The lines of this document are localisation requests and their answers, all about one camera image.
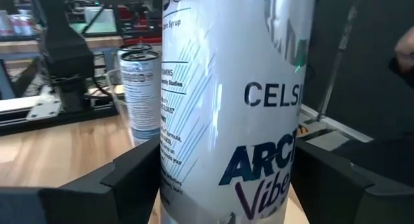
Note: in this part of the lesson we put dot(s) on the red shelving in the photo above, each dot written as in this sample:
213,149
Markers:
142,23

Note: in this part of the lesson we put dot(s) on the silver metal rod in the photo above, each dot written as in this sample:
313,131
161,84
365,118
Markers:
338,52

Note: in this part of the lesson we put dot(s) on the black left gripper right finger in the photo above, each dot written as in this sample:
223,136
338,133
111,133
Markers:
355,208

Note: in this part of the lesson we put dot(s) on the group of white Celsius cans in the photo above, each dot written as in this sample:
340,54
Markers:
81,117

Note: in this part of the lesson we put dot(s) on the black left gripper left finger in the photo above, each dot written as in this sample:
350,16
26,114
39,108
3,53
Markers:
81,204

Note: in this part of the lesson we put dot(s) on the person's hand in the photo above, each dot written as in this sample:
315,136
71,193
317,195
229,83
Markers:
406,46

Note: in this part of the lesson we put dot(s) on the silver aluminium bracket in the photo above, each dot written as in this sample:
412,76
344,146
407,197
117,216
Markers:
43,109
339,128

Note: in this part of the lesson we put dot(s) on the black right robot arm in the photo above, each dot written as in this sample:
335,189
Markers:
64,49

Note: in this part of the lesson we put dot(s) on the Arctic Vibe Celsius can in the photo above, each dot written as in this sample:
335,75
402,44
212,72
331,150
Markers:
134,47
140,94
233,104

